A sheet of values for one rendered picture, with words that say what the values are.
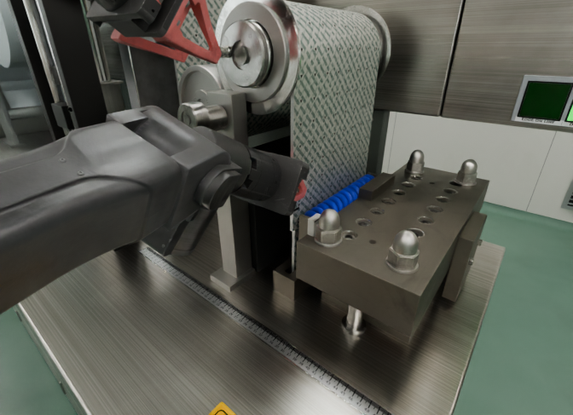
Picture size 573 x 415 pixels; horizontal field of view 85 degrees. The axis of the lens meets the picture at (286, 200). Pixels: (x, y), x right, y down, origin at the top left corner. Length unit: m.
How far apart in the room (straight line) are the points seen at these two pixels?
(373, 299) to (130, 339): 0.33
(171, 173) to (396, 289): 0.26
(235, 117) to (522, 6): 0.45
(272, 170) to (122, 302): 0.34
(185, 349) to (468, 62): 0.63
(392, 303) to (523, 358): 1.55
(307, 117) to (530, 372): 1.63
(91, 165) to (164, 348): 0.34
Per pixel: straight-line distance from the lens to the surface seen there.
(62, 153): 0.20
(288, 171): 0.36
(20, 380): 1.89
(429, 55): 0.67
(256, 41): 0.41
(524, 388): 1.79
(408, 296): 0.37
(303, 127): 0.43
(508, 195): 3.17
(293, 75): 0.40
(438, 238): 0.47
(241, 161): 0.32
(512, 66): 0.65
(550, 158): 3.07
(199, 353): 0.47
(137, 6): 0.33
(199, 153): 0.22
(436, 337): 0.51
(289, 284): 0.50
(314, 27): 0.45
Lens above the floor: 1.26
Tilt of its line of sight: 26 degrees down
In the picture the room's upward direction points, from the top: straight up
